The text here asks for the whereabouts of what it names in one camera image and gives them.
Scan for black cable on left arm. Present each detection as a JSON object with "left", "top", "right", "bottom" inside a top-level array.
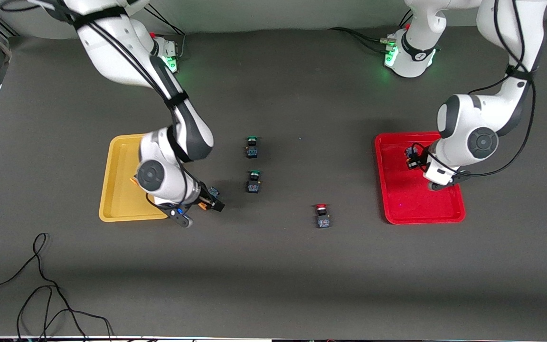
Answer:
[{"left": 411, "top": 0, "right": 538, "bottom": 177}]

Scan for yellow plastic tray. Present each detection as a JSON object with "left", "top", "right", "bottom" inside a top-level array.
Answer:
[{"left": 99, "top": 134, "right": 170, "bottom": 222}]

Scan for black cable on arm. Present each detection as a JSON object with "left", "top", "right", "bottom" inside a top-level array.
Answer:
[
  {"left": 411, "top": 0, "right": 538, "bottom": 177},
  {"left": 41, "top": 0, "right": 193, "bottom": 205}
]

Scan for loose black table cable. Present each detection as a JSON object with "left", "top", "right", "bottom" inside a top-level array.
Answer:
[{"left": 0, "top": 233, "right": 113, "bottom": 342}]

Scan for black arm base cables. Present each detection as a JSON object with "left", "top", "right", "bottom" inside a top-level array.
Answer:
[
  {"left": 143, "top": 4, "right": 186, "bottom": 36},
  {"left": 328, "top": 27, "right": 393, "bottom": 54}
]

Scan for red plastic tray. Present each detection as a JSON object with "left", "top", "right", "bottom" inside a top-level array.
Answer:
[{"left": 375, "top": 132, "right": 466, "bottom": 225}]

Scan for black left arm base cables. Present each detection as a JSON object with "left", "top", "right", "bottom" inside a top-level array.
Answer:
[{"left": 328, "top": 27, "right": 393, "bottom": 54}]

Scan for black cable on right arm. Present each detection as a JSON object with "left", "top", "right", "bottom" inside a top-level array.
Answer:
[{"left": 41, "top": 0, "right": 193, "bottom": 205}]

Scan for black right arm base cables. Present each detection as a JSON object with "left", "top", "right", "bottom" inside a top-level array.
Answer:
[{"left": 143, "top": 4, "right": 186, "bottom": 36}]

